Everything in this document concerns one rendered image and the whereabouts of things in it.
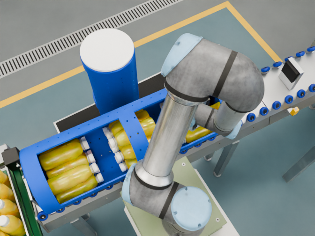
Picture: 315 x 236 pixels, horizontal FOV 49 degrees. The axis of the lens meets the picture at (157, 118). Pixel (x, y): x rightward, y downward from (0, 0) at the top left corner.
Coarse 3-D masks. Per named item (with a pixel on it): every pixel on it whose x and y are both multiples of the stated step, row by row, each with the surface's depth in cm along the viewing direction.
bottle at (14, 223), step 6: (12, 216) 136; (12, 222) 134; (18, 222) 138; (0, 228) 133; (6, 228) 133; (12, 228) 135; (18, 228) 139; (12, 234) 139; (18, 234) 142; (24, 234) 147
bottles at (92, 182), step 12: (192, 132) 151; (204, 132) 152; (60, 144) 146; (84, 156) 145; (60, 168) 141; (72, 168) 141; (120, 168) 147; (96, 180) 143; (72, 192) 139; (84, 192) 141
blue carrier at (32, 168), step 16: (160, 96) 142; (112, 112) 141; (128, 112) 138; (80, 128) 136; (96, 128) 135; (128, 128) 134; (48, 144) 132; (96, 144) 157; (144, 144) 134; (192, 144) 146; (32, 160) 128; (96, 160) 157; (112, 160) 157; (32, 176) 125; (112, 176) 151; (32, 192) 125; (48, 192) 127; (48, 208) 130
